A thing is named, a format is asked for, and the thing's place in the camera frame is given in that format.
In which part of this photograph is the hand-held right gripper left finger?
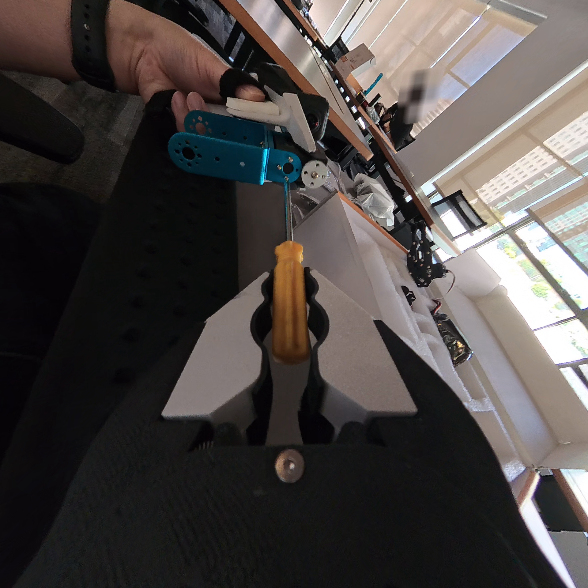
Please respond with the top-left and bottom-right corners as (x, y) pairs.
(161, 270), (276, 435)

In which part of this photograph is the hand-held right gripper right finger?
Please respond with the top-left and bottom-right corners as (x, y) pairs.
(305, 269), (420, 439)

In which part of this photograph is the yellow handled screwdriver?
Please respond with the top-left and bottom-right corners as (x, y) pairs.
(271, 177), (313, 364)

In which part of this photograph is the blue servo bracket assembly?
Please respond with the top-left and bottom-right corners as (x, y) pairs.
(168, 109), (329, 187)

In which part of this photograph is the long wooden desk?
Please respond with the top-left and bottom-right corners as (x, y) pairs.
(220, 0), (374, 160)
(285, 0), (460, 255)

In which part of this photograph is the person's left hand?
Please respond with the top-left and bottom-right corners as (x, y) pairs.
(108, 8), (267, 135)

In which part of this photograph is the white box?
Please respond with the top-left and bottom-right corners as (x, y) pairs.
(337, 43), (375, 76)

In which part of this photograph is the clear plastic bag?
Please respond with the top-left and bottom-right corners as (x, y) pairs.
(353, 173), (396, 228)

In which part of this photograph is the window roller blind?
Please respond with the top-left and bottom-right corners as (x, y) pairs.
(337, 0), (547, 92)

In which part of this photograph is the white foam packaging tray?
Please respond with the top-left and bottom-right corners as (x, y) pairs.
(340, 193), (567, 483)

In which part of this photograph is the black chair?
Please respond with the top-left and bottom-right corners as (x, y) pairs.
(434, 189), (488, 239)

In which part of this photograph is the large window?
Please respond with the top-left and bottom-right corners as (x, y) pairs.
(434, 64), (588, 414)

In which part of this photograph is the black wristband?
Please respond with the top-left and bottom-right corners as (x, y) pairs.
(70, 0), (118, 92)

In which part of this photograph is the black chair armrest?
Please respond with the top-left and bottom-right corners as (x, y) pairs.
(0, 73), (84, 164)

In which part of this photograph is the thin servo wire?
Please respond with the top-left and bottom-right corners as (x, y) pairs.
(432, 271), (458, 313)

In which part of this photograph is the black metal robot bracket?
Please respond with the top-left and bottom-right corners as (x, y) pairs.
(406, 220), (455, 289)

